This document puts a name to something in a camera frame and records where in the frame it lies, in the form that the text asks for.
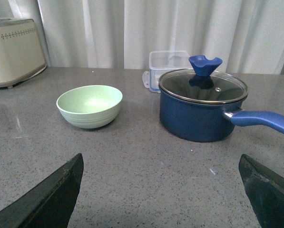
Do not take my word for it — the cream toaster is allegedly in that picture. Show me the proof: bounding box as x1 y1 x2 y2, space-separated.
0 19 47 88

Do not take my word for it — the blue saucepan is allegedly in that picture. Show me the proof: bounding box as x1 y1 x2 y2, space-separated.
159 91 284 143

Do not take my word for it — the green bowl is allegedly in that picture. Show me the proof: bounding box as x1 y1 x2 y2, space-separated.
56 85 123 129

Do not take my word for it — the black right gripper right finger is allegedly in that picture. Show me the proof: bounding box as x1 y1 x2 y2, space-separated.
238 154 284 228

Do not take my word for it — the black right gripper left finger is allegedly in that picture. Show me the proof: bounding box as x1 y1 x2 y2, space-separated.
0 153 84 228

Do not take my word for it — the clear plastic container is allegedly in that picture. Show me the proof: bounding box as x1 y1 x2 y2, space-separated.
142 50 191 93

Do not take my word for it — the glass lid with blue knob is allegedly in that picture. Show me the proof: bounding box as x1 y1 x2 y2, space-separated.
158 55 248 105

